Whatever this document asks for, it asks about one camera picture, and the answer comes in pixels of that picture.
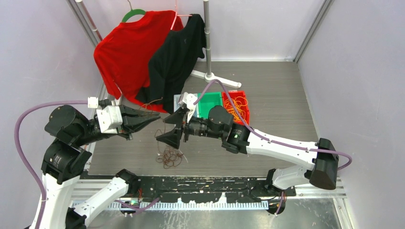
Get black shirt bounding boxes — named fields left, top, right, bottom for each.
left=135, top=14, right=206, bottom=114

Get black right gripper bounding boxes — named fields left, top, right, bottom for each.
left=156, top=106, right=224, bottom=149

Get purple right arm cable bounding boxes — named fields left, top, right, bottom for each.
left=193, top=79, right=353, bottom=171

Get pink clothes hanger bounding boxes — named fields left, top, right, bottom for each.
left=171, top=0, right=192, bottom=30

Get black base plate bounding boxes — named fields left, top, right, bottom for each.
left=95, top=175, right=297, bottom=205

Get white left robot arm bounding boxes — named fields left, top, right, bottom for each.
left=31, top=101, right=160, bottom=229

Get green plastic bin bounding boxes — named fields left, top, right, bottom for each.
left=198, top=92, right=223, bottom=118

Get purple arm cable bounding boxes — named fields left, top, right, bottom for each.
left=193, top=79, right=353, bottom=171
left=14, top=100, right=91, bottom=229

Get green clothes hanger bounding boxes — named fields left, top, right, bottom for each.
left=121, top=0, right=146, bottom=23

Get white plastic bin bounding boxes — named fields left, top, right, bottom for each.
left=173, top=92, right=199, bottom=117

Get yellow cables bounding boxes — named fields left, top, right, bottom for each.
left=224, top=96, right=249, bottom=122

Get red shirt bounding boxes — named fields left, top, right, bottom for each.
left=94, top=10, right=183, bottom=105

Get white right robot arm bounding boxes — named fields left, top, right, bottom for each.
left=156, top=105, right=339, bottom=196

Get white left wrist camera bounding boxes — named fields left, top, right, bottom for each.
left=87, top=97, right=123, bottom=134

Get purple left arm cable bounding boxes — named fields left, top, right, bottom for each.
left=14, top=100, right=91, bottom=229

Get white clothes rack stand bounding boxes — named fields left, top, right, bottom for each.
left=112, top=0, right=242, bottom=109

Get red plastic bin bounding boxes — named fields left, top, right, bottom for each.
left=222, top=91, right=250, bottom=125

